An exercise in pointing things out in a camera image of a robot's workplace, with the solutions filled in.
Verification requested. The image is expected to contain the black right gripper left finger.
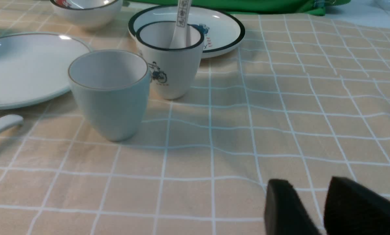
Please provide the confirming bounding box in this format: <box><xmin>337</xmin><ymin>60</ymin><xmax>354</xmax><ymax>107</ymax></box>
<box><xmin>264</xmin><ymin>179</ymin><xmax>320</xmax><ymax>235</ymax></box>

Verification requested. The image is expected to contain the white bicycle print cup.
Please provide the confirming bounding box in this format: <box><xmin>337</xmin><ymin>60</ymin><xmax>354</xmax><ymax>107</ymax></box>
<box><xmin>135</xmin><ymin>21</ymin><xmax>204</xmax><ymax>100</ymax></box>

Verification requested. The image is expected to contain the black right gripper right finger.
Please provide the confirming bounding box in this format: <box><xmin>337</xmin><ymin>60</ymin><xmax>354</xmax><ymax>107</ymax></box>
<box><xmin>324</xmin><ymin>176</ymin><xmax>390</xmax><ymax>235</ymax></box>

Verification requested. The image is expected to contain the pale blue ceramic cup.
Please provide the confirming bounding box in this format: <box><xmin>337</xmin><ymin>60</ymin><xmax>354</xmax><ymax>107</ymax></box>
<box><xmin>68</xmin><ymin>49</ymin><xmax>151</xmax><ymax>142</ymax></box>

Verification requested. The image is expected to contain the white black-rimmed bowl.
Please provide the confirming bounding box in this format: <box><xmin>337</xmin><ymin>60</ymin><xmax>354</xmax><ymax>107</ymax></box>
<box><xmin>50</xmin><ymin>0</ymin><xmax>123</xmax><ymax>30</ymax></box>

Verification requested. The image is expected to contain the white spoon in bicycle cup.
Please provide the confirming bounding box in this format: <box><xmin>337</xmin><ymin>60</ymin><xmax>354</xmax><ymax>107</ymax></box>
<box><xmin>169</xmin><ymin>0</ymin><xmax>192</xmax><ymax>49</ymax></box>

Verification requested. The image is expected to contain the pale blue ceramic spoon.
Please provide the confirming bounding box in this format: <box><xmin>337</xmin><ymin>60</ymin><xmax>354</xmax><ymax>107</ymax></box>
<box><xmin>0</xmin><ymin>114</ymin><xmax>24</xmax><ymax>133</ymax></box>

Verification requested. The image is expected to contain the green backdrop cloth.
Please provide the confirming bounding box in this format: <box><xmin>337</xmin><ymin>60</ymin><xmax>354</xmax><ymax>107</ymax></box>
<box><xmin>123</xmin><ymin>0</ymin><xmax>351</xmax><ymax>16</ymax></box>

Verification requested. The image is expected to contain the white black-rimmed plate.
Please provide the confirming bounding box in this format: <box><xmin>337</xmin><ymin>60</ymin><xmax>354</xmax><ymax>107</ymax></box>
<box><xmin>128</xmin><ymin>4</ymin><xmax>245</xmax><ymax>59</ymax></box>

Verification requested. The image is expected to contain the pale blue ceramic plate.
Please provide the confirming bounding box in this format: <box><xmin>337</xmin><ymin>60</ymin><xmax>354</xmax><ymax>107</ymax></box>
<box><xmin>0</xmin><ymin>32</ymin><xmax>93</xmax><ymax>110</ymax></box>

